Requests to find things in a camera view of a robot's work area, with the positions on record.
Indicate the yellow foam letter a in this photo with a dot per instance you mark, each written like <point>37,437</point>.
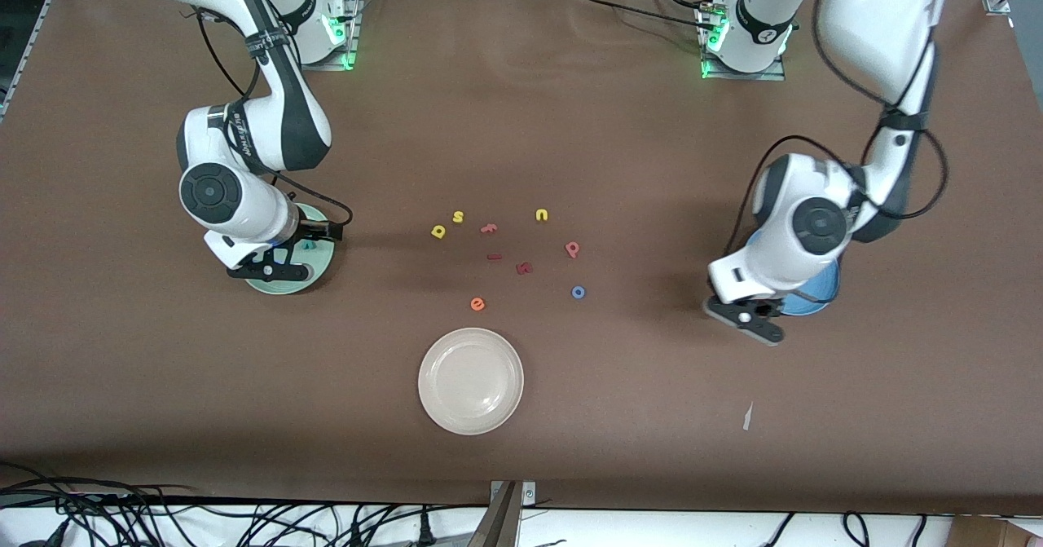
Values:
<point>438,236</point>

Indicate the pink foam letter p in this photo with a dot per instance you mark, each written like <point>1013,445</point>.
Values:
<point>574,255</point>

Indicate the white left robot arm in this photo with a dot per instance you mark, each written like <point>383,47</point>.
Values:
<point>774,245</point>

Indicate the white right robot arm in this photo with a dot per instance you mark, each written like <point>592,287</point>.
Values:
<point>248,209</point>

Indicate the light green plate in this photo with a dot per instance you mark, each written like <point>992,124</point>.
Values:
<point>324,258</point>

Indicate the blue plate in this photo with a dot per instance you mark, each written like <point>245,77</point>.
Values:
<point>819,298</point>

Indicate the white tape scrap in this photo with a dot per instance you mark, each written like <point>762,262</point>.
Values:
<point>747,418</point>

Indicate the cream white plate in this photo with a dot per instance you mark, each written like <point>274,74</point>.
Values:
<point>471,381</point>

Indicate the brown table cover sheet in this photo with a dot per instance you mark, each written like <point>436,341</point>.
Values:
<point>570,123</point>

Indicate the black power plug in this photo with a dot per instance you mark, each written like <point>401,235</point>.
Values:
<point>424,527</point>

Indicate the brown cardboard box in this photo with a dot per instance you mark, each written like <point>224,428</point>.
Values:
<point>994,535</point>

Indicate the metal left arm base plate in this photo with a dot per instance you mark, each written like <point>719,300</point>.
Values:
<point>741,76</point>

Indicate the metal table edge bracket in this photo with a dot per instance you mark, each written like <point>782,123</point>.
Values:
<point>505,522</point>

